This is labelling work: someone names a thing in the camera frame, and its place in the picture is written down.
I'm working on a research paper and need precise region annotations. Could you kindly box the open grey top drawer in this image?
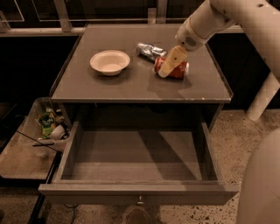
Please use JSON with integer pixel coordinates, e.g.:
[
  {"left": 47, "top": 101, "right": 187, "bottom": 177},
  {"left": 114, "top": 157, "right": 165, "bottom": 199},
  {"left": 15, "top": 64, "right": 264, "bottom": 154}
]
[{"left": 39, "top": 123, "right": 238, "bottom": 206}]

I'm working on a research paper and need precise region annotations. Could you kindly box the grey cabinet with top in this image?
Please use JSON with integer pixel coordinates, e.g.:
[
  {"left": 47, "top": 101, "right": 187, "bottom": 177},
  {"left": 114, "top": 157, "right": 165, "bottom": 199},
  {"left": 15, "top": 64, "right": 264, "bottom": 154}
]
[{"left": 51, "top": 24, "right": 232, "bottom": 125}]

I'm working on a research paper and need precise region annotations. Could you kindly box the white cup in bin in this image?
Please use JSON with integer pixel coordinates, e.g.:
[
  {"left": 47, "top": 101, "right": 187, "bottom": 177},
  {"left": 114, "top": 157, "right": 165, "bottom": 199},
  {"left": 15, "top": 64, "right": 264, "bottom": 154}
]
[{"left": 50, "top": 125, "right": 65, "bottom": 140}]

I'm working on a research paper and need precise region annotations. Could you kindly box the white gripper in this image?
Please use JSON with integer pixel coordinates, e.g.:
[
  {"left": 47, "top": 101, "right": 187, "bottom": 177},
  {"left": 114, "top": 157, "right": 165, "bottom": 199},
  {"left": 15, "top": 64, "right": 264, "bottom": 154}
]
[{"left": 159, "top": 17, "right": 208, "bottom": 78}]

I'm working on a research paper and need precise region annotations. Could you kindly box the white pillar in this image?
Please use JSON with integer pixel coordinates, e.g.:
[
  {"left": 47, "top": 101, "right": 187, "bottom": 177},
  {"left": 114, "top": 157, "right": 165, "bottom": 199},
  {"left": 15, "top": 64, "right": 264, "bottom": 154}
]
[{"left": 246, "top": 73, "right": 280, "bottom": 121}]

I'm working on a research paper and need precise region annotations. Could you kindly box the white paper bowl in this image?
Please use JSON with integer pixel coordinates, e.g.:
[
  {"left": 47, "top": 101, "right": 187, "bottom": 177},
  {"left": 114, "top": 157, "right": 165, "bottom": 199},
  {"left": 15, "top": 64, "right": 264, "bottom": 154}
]
[{"left": 90, "top": 50, "right": 130, "bottom": 76}]

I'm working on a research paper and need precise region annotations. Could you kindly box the red coke can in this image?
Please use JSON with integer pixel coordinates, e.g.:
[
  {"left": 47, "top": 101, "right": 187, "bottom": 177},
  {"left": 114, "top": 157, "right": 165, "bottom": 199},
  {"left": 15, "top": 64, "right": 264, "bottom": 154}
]
[{"left": 154, "top": 57, "right": 189, "bottom": 80}]

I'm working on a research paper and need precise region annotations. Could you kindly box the metal drawer knob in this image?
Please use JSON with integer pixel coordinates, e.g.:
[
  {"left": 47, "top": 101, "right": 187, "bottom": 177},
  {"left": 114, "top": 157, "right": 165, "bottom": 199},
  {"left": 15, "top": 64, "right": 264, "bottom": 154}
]
[{"left": 136, "top": 196, "right": 144, "bottom": 206}]

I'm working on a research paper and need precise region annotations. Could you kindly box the clear plastic bin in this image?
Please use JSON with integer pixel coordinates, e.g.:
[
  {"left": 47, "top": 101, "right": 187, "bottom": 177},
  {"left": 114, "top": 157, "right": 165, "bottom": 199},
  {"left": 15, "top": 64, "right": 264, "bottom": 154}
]
[{"left": 0, "top": 97, "right": 67, "bottom": 179}]

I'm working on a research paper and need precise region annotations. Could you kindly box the metal window railing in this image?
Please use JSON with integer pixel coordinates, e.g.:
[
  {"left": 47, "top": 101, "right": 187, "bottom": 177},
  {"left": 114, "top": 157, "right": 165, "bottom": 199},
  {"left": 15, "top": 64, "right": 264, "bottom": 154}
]
[{"left": 0, "top": 0, "right": 246, "bottom": 38}]

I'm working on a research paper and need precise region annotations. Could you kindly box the green snack bag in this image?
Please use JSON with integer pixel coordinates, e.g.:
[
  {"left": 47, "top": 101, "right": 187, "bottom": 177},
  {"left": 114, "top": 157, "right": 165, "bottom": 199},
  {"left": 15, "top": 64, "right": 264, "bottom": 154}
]
[{"left": 36, "top": 108, "right": 58, "bottom": 139}]

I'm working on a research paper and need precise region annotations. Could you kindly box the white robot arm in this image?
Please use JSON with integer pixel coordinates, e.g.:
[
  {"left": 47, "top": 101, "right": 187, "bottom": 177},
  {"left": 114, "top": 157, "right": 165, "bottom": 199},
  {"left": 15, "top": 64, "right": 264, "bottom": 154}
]
[{"left": 158, "top": 0, "right": 280, "bottom": 224}]

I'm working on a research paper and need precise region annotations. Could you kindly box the crushed silver can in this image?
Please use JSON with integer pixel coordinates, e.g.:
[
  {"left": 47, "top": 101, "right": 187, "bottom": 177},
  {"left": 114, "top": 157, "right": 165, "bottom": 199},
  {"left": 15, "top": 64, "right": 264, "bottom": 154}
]
[{"left": 136, "top": 42, "right": 167, "bottom": 61}]

